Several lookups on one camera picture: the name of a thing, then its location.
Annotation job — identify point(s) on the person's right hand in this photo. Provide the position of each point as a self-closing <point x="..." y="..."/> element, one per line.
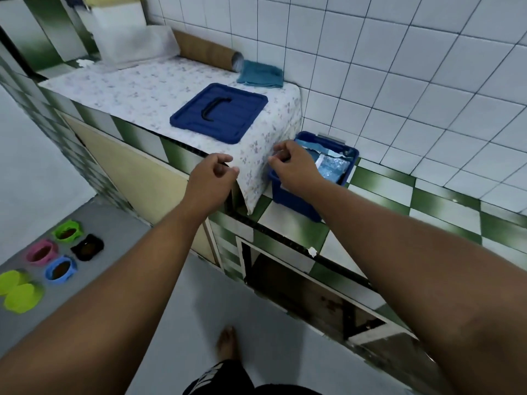
<point x="298" y="172"/>

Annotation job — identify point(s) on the blue pet food bag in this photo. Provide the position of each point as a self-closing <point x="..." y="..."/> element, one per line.
<point x="333" y="166"/>

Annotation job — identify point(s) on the person's left foot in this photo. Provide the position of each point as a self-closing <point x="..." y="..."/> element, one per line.
<point x="228" y="345"/>

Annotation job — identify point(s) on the person's left forearm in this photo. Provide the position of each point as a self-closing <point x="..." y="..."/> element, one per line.
<point x="103" y="316"/>

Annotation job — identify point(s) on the blue cat bowl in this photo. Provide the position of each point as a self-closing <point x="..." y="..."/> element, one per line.
<point x="59" y="280"/>

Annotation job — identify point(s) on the pink cat-ear bowl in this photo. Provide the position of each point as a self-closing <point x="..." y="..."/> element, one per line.
<point x="41" y="242"/>

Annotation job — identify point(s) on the person's right forearm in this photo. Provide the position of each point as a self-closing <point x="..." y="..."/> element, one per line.
<point x="432" y="292"/>

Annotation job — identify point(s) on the blue lidded storage box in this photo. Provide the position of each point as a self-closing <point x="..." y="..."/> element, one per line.
<point x="292" y="203"/>

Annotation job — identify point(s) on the green cat bowl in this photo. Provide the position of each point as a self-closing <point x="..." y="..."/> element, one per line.
<point x="68" y="224"/>

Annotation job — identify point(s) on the brown cardboard roll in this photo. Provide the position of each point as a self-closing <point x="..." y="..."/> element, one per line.
<point x="206" y="49"/>

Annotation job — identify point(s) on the white floral cloth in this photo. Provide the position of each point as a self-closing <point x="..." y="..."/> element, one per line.
<point x="144" y="90"/>

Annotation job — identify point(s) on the person's left hand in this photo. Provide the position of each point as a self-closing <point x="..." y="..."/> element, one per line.
<point x="208" y="189"/>

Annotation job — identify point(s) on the beige cupboard door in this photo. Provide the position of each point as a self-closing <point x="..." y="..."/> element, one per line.
<point x="136" y="176"/>

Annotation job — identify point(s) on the black shorts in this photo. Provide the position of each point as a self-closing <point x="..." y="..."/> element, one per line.
<point x="230" y="380"/>

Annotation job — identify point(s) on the black cat bowl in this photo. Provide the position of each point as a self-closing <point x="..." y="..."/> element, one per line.
<point x="99" y="244"/>

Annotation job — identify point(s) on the checkered tiled counter base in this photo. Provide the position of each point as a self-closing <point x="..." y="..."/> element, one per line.
<point x="136" y="135"/>

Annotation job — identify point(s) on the white crumpled tissue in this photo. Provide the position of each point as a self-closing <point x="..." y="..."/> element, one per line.
<point x="85" y="63"/>

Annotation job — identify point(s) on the yellow-green double pet bowl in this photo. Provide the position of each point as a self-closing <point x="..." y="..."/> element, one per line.
<point x="20" y="300"/>

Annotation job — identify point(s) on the teal folded towel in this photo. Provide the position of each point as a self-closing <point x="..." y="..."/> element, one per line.
<point x="261" y="74"/>

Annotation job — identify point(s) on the white pillow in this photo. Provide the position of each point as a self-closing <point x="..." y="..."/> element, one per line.
<point x="136" y="47"/>

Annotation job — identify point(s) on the white box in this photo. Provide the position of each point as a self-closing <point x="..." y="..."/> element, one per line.
<point x="119" y="18"/>

